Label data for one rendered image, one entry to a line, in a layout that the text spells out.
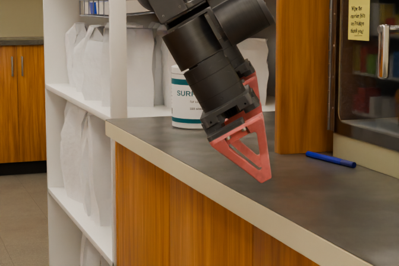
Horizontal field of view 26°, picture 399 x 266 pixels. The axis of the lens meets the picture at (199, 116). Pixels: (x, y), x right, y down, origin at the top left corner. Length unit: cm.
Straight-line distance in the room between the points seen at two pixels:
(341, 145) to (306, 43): 22
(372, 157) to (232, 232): 30
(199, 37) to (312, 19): 76
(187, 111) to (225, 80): 106
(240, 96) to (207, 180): 56
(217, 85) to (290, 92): 74
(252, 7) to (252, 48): 170
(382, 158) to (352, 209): 29
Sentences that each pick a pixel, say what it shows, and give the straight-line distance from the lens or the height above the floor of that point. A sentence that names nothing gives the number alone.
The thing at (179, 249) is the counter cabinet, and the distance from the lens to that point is 182.
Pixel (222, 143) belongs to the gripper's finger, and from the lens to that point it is 98.
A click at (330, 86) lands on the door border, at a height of 108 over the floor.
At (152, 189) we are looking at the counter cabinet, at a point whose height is 82.
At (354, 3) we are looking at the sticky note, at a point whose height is 124.
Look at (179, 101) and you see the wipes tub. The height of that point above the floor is 101.
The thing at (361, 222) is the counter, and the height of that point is 94.
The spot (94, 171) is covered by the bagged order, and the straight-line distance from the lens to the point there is 288.
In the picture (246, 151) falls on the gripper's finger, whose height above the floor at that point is 106.
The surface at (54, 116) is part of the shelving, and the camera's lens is 351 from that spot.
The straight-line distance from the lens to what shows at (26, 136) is 633.
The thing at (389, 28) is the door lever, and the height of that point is 120.
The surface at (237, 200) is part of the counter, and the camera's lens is 141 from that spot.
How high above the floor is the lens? 124
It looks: 8 degrees down
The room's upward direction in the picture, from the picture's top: straight up
